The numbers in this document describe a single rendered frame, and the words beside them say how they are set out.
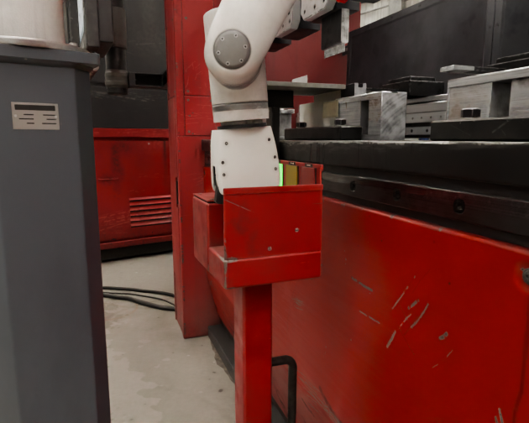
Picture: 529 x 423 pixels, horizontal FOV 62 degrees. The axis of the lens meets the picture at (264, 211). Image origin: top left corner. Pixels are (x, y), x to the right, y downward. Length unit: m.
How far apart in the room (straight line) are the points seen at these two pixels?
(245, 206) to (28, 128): 0.32
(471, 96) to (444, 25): 0.91
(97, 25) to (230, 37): 1.48
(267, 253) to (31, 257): 0.34
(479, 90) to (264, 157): 0.33
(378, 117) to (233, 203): 0.41
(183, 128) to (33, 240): 1.25
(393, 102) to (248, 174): 0.38
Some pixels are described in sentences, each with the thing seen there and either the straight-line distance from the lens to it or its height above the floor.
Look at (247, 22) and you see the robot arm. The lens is 0.58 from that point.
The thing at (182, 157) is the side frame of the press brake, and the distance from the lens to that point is 1.88.
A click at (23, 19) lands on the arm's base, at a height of 1.04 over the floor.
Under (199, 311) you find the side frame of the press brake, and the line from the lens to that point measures 2.04.
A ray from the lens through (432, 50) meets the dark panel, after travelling 1.66.
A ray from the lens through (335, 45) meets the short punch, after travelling 1.16.
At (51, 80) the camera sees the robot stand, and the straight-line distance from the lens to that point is 0.71.
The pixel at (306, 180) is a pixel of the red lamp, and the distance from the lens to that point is 0.72.
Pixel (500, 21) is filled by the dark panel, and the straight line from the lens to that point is 1.48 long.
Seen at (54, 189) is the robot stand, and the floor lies 0.81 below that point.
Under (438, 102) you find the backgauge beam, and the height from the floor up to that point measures 0.97.
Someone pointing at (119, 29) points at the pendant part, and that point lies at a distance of 2.46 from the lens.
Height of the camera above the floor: 0.88
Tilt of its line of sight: 9 degrees down
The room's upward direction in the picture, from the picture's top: straight up
